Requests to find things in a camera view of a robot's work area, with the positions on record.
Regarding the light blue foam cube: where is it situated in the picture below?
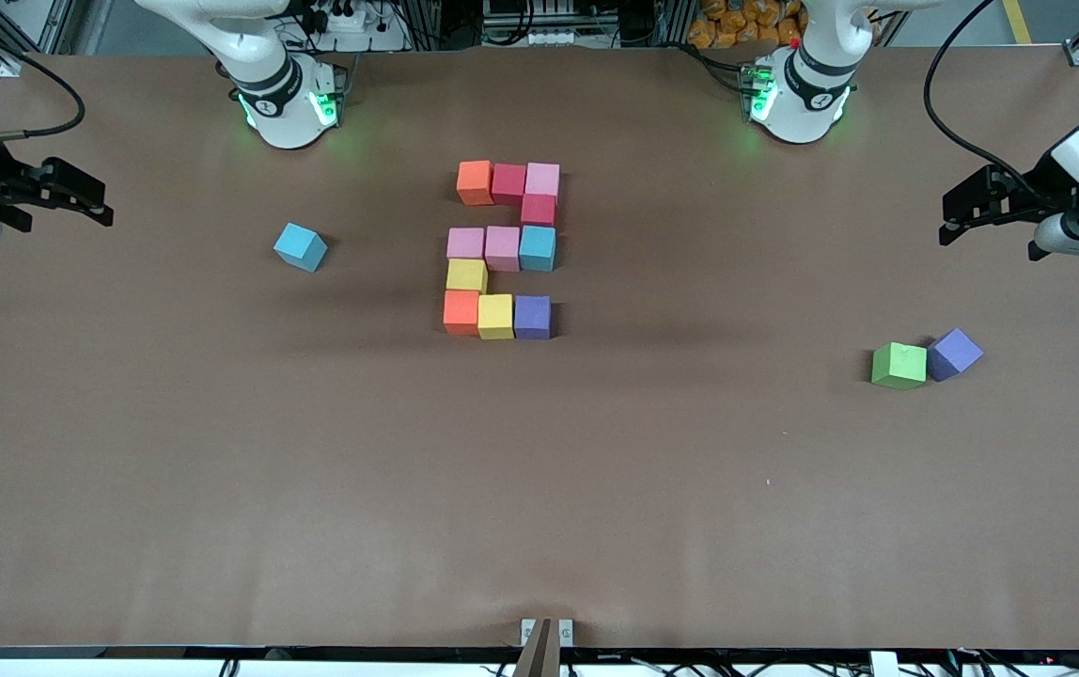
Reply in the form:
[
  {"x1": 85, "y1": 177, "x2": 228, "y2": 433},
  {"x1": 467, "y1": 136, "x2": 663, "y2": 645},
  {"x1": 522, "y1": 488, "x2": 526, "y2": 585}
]
[
  {"x1": 519, "y1": 226, "x2": 558, "y2": 274},
  {"x1": 273, "y1": 222, "x2": 329, "y2": 274}
]

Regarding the pile of orange objects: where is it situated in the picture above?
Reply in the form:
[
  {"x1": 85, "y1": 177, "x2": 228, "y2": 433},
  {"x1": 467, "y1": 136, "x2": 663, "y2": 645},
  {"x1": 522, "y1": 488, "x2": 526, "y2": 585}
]
[{"x1": 687, "y1": 0, "x2": 808, "y2": 50}]

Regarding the yellow foam cube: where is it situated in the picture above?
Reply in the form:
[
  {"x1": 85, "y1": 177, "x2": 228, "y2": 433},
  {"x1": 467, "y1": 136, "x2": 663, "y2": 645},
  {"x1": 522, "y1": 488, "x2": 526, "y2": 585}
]
[
  {"x1": 446, "y1": 258, "x2": 490, "y2": 294},
  {"x1": 477, "y1": 293, "x2": 515, "y2": 341}
]

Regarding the purple foam cube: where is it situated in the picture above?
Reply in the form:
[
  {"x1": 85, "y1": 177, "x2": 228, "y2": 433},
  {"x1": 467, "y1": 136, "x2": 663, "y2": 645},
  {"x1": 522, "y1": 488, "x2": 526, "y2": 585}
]
[
  {"x1": 512, "y1": 295, "x2": 553, "y2": 341},
  {"x1": 925, "y1": 327, "x2": 985, "y2": 383}
]

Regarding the black base cable bundle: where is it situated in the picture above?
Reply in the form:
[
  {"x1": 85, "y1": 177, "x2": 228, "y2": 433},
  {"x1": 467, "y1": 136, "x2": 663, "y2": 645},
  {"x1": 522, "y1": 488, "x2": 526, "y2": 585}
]
[{"x1": 680, "y1": 42, "x2": 752, "y2": 93}]

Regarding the metal mounting bracket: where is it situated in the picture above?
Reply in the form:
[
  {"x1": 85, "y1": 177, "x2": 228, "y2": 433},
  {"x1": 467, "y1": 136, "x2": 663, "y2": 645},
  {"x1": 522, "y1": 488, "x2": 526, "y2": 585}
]
[{"x1": 520, "y1": 617, "x2": 575, "y2": 677}]

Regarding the orange foam cube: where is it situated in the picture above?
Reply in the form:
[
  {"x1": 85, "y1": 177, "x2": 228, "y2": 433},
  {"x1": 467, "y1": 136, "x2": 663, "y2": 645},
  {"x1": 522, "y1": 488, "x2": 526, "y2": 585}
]
[
  {"x1": 456, "y1": 160, "x2": 495, "y2": 207},
  {"x1": 443, "y1": 290, "x2": 482, "y2": 338}
]

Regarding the paper table cover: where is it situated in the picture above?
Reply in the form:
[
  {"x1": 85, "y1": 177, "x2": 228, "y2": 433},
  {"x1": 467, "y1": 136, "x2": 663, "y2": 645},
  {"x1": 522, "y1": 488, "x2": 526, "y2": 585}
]
[{"x1": 0, "y1": 47, "x2": 1079, "y2": 650}]

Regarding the green foam cube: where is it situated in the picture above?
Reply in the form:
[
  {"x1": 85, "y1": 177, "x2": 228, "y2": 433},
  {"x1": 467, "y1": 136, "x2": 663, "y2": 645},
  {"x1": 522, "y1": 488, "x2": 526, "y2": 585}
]
[{"x1": 870, "y1": 341, "x2": 929, "y2": 390}]

